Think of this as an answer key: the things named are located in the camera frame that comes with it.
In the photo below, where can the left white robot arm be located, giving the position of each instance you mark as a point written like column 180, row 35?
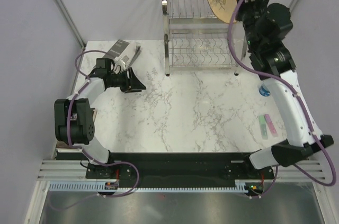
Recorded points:
column 74, row 123

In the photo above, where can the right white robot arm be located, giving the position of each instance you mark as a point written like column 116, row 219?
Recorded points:
column 304, row 137

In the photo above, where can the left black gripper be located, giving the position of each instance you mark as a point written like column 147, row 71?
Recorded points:
column 132, row 84

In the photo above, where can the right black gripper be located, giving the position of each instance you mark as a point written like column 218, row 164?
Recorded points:
column 243, row 5

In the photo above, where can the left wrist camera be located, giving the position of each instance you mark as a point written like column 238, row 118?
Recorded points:
column 122, row 63

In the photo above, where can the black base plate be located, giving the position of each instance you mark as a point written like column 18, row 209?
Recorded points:
column 178, row 169

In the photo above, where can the stainless steel dish rack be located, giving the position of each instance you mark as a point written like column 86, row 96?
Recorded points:
column 194, row 39

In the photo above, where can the Tale of Two Cities book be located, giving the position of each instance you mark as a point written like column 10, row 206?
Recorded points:
column 62, row 147

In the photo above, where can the grey spiral bound booklet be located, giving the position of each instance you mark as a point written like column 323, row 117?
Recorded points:
column 123, row 51

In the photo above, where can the white slotted cable duct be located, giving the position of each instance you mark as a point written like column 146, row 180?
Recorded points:
column 106, row 187

